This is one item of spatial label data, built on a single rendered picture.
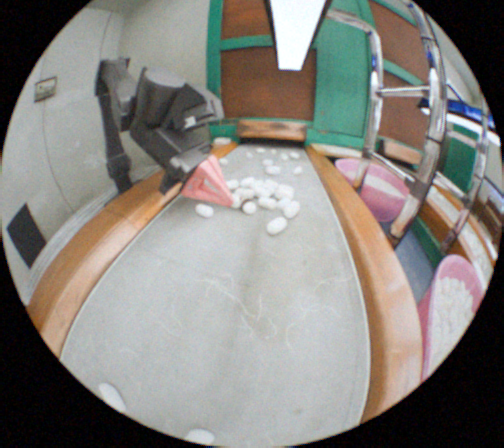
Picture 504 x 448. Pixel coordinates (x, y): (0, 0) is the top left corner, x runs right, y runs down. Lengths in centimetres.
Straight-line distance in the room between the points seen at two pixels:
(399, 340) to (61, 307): 34
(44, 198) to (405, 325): 223
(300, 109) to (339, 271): 63
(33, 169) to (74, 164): 60
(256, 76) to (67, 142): 203
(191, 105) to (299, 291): 23
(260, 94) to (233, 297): 69
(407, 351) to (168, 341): 20
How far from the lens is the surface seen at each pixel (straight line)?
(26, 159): 210
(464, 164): 280
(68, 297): 25
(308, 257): 19
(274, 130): 63
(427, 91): 23
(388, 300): 17
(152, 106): 21
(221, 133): 74
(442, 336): 29
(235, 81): 74
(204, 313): 15
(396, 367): 17
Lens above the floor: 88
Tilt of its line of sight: 31 degrees down
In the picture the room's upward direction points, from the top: straight up
